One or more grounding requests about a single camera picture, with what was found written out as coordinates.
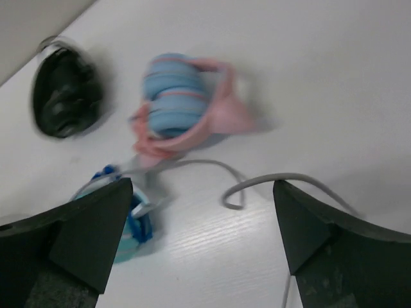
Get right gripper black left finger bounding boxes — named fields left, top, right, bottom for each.
left=1, top=178, right=132, bottom=307

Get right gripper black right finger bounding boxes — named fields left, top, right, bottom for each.
left=273, top=181, right=410, bottom=307

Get grey headphone cable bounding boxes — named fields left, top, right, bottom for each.
left=141, top=158, right=367, bottom=308

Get black headphones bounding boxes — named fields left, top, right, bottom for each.
left=31, top=35, right=106, bottom=139

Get pink blue cat-ear headphones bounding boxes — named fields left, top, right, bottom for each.
left=130, top=53, right=265, bottom=168

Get teal headphones blue cable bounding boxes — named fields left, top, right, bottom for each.
left=69, top=163, right=171, bottom=264

